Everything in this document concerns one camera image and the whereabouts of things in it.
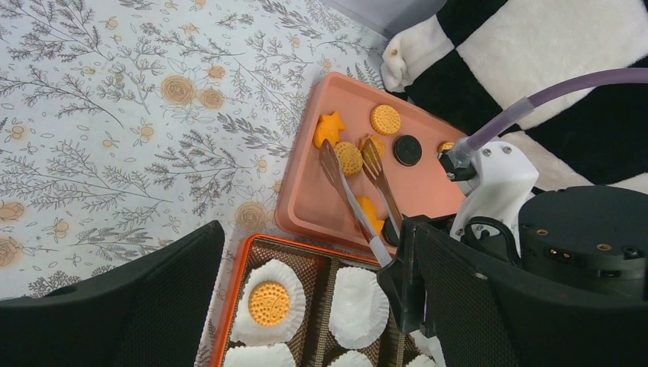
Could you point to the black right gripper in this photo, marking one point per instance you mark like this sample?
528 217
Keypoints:
591 238

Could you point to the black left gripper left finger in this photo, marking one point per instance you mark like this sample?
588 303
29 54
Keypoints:
148 312

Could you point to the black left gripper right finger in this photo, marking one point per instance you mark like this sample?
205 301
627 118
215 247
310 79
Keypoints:
486 312

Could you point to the round golden cookie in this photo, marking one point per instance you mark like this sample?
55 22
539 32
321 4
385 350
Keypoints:
269 303
350 158
445 146
385 119

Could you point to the black sandwich cookie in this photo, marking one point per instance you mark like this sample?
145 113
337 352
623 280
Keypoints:
407 150
389 234

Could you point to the metal tongs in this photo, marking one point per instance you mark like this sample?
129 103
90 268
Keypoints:
332 169

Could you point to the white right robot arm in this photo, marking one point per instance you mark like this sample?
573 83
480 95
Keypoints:
499 180

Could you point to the white paper cup front right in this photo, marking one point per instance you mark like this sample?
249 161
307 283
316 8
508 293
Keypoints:
421 361

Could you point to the white paper cup back middle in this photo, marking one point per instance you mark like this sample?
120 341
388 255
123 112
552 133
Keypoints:
359 310

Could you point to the white paper cup front left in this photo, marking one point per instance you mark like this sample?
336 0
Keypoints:
276 355

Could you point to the orange cookie tin box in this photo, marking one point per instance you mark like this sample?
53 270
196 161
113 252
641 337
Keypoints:
313 344

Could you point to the white paper cup front middle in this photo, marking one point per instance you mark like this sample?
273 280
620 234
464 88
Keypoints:
351 358

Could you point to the orange fish shaped cookie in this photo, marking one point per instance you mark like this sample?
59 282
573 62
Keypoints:
370 211
328 128

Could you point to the pink cookie tray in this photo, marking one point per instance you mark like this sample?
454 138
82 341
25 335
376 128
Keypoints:
309 205

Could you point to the floral tablecloth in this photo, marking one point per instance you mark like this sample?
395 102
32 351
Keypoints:
126 125

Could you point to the golden swirl cookie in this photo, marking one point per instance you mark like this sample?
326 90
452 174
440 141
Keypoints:
377 141

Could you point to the black white checkered pillow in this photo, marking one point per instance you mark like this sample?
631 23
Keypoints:
473 59

